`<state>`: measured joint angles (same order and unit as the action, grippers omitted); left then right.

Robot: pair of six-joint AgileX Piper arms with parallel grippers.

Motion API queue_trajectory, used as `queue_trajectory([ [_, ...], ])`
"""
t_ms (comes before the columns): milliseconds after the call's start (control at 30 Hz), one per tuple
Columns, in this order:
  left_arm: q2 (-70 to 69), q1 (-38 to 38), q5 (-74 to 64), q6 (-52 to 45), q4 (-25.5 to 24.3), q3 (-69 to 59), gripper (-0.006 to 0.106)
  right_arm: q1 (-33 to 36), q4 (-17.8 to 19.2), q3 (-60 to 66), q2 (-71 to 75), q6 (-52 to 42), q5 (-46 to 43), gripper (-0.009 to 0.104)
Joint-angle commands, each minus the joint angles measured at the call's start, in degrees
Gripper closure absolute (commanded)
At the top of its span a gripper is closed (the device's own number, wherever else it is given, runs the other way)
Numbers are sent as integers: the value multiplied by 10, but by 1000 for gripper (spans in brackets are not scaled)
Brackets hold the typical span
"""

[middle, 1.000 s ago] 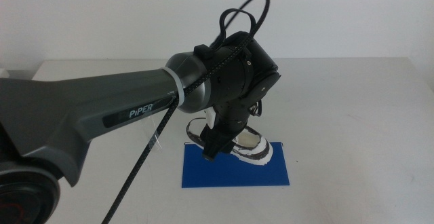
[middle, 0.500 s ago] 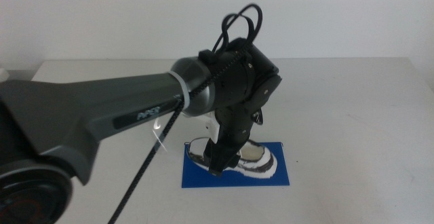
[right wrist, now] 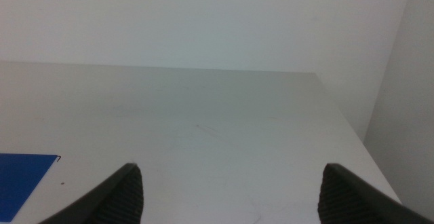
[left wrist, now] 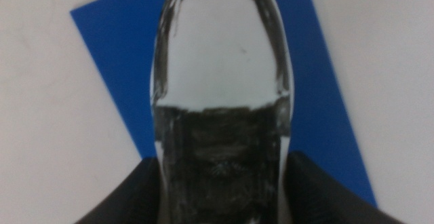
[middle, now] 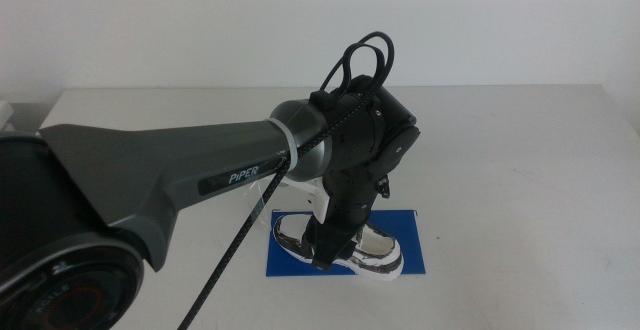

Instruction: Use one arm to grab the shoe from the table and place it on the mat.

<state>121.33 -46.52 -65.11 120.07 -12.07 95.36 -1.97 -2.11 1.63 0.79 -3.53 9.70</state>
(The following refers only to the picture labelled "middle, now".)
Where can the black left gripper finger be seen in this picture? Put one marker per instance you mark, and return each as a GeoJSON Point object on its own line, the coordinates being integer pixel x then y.
{"type": "Point", "coordinates": [331, 250]}
{"type": "Point", "coordinates": [311, 237]}

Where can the black and white shoe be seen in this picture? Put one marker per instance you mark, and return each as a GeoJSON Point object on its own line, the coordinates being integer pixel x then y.
{"type": "Point", "coordinates": [380, 250]}

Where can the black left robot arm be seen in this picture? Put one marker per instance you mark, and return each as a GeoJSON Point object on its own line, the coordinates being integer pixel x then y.
{"type": "Point", "coordinates": [150, 160]}

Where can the blue rectangular mat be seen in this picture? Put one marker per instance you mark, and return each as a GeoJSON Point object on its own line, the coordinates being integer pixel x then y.
{"type": "Point", "coordinates": [410, 250]}

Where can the silver white wrist camera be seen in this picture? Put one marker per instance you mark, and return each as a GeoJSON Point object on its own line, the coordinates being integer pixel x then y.
{"type": "Point", "coordinates": [305, 192]}

